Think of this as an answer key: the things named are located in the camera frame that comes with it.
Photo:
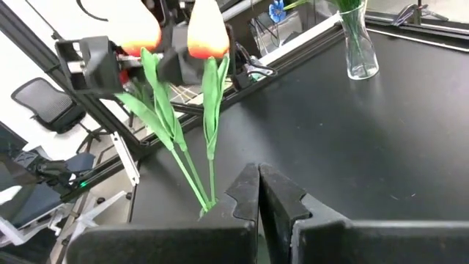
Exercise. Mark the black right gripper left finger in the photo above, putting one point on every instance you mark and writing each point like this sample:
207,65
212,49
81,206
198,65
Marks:
183,245

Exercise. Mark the silver metal bracket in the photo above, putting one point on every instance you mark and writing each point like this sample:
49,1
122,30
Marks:
126,161

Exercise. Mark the black device with green light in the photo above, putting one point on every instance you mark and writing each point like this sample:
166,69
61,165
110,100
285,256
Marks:
55,172

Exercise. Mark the black mesh office chair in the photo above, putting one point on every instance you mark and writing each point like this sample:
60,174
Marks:
47,102

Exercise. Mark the white chair base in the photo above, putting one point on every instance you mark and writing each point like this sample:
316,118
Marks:
93,212

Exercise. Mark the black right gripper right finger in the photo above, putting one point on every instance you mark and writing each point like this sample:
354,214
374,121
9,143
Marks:
366,245

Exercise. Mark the clear glass vase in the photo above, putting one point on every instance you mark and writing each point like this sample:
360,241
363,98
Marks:
361,66

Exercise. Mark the blue seat chair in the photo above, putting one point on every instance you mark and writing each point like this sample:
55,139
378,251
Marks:
33,205

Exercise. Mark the small blue flower sprig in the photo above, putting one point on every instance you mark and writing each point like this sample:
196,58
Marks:
277,11

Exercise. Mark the black aluminium table frame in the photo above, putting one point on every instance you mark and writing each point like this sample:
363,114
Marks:
22,31

